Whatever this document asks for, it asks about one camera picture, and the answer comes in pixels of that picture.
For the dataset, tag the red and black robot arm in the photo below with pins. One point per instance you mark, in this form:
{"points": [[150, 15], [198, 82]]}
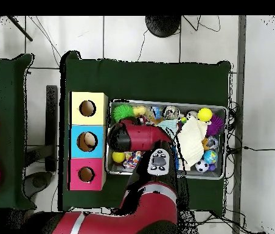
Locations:
{"points": [[147, 214]]}

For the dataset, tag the wooden box with three holes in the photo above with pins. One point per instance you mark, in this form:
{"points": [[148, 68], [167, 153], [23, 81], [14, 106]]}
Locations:
{"points": [[76, 146]]}

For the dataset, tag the green spiky ball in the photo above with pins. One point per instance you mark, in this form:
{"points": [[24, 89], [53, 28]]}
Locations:
{"points": [[123, 113]]}

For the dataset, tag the white colourful print cloth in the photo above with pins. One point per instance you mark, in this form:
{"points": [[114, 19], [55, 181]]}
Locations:
{"points": [[133, 159]]}

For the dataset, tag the light teal waffle cloth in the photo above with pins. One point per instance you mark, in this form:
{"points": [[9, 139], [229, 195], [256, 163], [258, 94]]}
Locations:
{"points": [[169, 126]]}

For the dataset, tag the small yellow ball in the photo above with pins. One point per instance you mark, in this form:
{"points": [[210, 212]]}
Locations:
{"points": [[118, 157]]}

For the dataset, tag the crushed silver can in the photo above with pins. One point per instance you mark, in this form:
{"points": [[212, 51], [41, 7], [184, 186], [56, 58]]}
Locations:
{"points": [[172, 113]]}

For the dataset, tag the cream waffle cloth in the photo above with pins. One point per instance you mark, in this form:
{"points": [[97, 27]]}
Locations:
{"points": [[192, 141]]}

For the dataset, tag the large yellow ball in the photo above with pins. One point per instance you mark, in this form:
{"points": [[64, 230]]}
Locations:
{"points": [[205, 114]]}

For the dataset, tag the small soccer ball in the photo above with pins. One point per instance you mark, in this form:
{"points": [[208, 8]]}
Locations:
{"points": [[201, 166]]}

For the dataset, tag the blue globe ball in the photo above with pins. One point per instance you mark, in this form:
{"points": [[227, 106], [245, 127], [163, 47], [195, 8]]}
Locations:
{"points": [[210, 156]]}

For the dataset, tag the purple spiky ball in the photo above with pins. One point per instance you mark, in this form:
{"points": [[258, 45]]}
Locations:
{"points": [[217, 126]]}

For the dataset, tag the black panel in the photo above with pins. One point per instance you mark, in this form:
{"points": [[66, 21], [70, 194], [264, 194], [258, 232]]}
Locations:
{"points": [[51, 126]]}

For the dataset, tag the black round base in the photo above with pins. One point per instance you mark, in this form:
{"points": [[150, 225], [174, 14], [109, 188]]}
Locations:
{"points": [[163, 24]]}

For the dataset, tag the dark green side tablecloth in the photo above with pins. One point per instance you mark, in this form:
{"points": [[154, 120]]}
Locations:
{"points": [[6, 97]]}

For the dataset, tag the black rod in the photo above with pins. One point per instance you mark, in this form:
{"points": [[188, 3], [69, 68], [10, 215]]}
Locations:
{"points": [[19, 28]]}

